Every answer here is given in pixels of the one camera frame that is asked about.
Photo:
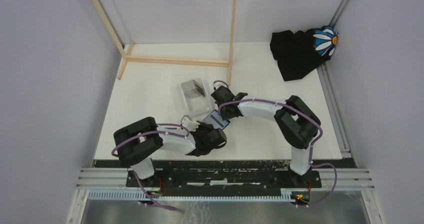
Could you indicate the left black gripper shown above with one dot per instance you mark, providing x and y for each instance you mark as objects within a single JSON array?
[{"x": 209, "y": 127}]

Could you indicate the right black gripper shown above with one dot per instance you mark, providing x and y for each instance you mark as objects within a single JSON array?
[{"x": 225, "y": 116}]

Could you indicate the silver white credit card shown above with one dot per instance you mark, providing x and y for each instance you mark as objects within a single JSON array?
[{"x": 215, "y": 119}]

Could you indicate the blue leather card holder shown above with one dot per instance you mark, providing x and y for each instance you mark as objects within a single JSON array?
[{"x": 217, "y": 120}]

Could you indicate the clear plastic card box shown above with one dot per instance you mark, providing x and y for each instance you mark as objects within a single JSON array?
[{"x": 198, "y": 106}]

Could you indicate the silver credit card stack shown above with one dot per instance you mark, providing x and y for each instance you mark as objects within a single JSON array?
[{"x": 192, "y": 89}]

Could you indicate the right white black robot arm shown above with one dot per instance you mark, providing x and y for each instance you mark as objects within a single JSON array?
[{"x": 300, "y": 127}]

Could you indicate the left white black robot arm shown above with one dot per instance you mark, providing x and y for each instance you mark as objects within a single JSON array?
[{"x": 135, "y": 143}]

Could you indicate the black cloth with daisy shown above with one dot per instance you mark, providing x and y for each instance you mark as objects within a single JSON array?
[{"x": 299, "y": 53}]

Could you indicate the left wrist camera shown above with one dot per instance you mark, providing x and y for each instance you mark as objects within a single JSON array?
[{"x": 190, "y": 124}]

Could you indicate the wooden frame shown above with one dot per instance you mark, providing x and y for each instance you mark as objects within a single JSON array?
[{"x": 127, "y": 56}]

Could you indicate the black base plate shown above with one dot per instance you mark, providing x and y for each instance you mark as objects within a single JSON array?
[{"x": 248, "y": 177}]

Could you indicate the white slotted cable duct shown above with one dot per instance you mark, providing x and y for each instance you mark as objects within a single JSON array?
[{"x": 136, "y": 194}]

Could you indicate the aluminium rail frame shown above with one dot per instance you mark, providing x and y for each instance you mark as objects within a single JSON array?
[{"x": 337, "y": 207}]

